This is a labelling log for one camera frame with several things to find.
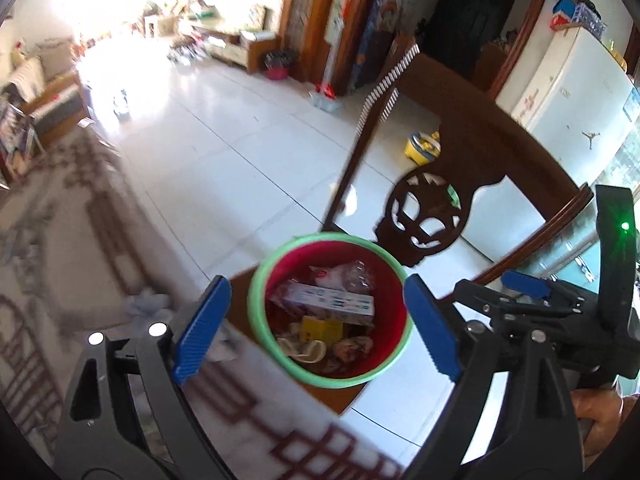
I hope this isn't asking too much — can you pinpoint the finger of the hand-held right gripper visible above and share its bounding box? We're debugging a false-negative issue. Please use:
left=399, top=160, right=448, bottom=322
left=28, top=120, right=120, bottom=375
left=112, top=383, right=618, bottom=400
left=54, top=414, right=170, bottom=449
left=501, top=270, right=603, bottom=316
left=452, top=280, right=601, bottom=356

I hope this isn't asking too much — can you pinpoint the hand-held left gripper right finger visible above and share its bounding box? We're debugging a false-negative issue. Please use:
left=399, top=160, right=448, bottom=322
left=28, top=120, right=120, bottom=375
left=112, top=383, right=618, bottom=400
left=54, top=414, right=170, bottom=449
left=402, top=274, right=586, bottom=480

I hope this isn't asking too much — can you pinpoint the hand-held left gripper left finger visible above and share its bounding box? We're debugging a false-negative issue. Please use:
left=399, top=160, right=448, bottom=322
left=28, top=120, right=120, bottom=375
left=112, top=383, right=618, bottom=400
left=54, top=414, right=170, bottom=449
left=54, top=275, right=233, bottom=480

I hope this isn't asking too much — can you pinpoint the red bin with green rim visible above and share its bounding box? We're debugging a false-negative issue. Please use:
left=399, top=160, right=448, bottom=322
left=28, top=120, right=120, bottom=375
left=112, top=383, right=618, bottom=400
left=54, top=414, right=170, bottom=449
left=247, top=233, right=415, bottom=388

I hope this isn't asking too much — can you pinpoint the pink paper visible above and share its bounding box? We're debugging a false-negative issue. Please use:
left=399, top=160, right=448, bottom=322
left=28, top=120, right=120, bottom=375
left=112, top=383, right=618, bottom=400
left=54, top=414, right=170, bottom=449
left=332, top=336, right=375, bottom=363

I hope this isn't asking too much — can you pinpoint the beige curled paper strip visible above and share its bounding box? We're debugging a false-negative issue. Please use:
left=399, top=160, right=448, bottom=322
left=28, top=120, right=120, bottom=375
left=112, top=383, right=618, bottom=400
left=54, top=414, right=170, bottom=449
left=277, top=337, right=328, bottom=366

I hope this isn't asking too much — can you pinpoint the blue white carton box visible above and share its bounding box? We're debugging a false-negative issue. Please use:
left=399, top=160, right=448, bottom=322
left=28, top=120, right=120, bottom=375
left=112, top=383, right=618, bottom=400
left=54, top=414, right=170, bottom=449
left=270, top=282, right=376, bottom=326

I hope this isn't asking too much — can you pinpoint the yellow medicine box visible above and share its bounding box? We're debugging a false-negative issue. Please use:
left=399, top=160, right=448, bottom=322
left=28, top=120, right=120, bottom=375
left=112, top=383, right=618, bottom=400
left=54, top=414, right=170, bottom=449
left=300, top=316, right=346, bottom=348

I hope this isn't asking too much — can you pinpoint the person's right hand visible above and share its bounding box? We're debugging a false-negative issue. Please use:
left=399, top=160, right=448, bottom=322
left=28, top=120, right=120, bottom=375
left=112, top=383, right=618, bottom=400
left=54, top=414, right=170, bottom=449
left=570, top=390, right=626, bottom=471

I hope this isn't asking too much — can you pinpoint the clear plastic bag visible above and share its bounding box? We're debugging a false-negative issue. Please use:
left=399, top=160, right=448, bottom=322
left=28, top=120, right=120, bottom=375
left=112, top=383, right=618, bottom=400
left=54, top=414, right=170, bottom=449
left=307, top=260, right=373, bottom=293

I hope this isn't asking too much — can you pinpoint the carved wooden chair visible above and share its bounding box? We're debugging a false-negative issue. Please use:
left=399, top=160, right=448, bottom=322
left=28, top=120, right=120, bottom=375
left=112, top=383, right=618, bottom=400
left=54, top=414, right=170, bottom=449
left=230, top=35, right=598, bottom=416

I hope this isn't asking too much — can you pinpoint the yellow toy pot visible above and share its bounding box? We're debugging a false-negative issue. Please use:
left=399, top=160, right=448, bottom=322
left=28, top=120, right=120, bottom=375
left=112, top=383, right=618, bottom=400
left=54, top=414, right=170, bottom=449
left=404, top=131, right=443, bottom=165

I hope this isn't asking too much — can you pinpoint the printed floral tablecloth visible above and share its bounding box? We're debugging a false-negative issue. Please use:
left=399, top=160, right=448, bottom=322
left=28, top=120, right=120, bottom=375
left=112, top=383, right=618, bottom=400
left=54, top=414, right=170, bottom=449
left=0, top=130, right=406, bottom=480

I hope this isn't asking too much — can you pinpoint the white refrigerator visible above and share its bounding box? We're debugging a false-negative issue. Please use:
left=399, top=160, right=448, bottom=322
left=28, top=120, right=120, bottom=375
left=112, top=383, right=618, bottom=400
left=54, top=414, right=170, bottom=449
left=495, top=25, right=640, bottom=186

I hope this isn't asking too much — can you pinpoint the mop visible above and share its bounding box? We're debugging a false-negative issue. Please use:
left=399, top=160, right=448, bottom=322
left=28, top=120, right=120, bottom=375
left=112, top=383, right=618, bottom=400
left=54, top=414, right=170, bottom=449
left=310, top=25, right=346, bottom=111

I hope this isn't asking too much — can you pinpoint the blue plastic basket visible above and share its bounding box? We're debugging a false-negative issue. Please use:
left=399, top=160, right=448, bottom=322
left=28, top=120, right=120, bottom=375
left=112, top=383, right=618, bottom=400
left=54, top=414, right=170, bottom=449
left=572, top=2, right=608, bottom=36

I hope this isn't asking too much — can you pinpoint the wooden sofa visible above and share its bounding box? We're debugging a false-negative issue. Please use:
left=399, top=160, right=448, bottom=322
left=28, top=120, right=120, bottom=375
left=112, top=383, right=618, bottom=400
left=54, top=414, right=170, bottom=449
left=10, top=42, right=93, bottom=146

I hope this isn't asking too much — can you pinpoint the small red waste basket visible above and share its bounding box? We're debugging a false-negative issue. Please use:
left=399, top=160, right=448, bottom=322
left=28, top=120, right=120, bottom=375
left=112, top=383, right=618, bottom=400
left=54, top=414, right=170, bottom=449
left=263, top=50, right=301, bottom=81

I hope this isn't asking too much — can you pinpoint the television cabinet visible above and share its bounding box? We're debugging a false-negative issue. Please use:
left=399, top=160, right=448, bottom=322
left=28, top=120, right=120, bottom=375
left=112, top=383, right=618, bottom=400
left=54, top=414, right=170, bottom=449
left=187, top=10, right=278, bottom=73

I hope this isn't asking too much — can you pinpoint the blue printed door curtain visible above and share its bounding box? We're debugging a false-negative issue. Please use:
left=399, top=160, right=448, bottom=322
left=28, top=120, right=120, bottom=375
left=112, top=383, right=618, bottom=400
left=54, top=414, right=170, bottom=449
left=350, top=0, right=453, bottom=93

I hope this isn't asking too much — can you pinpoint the short wall scroll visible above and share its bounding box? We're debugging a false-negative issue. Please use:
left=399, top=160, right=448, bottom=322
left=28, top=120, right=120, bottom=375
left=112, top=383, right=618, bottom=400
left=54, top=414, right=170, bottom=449
left=324, top=0, right=351, bottom=46

